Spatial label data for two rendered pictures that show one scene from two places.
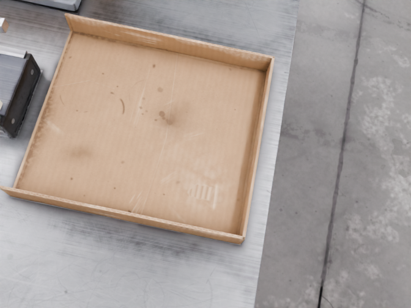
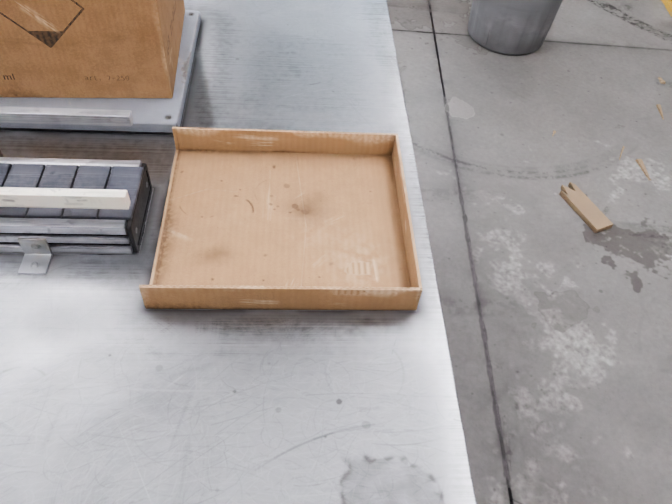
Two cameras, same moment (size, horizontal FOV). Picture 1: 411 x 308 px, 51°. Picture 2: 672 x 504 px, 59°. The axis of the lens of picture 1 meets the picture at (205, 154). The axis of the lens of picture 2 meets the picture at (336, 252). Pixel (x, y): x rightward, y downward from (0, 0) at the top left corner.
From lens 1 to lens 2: 0.29 m
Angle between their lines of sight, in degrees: 20
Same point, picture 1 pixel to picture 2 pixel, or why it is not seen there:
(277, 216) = not seen: hidden behind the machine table
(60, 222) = (209, 324)
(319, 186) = (467, 362)
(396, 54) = (506, 202)
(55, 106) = (176, 216)
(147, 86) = (272, 185)
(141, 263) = (313, 347)
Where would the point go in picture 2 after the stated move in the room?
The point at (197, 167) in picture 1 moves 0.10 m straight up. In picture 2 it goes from (347, 247) to (355, 188)
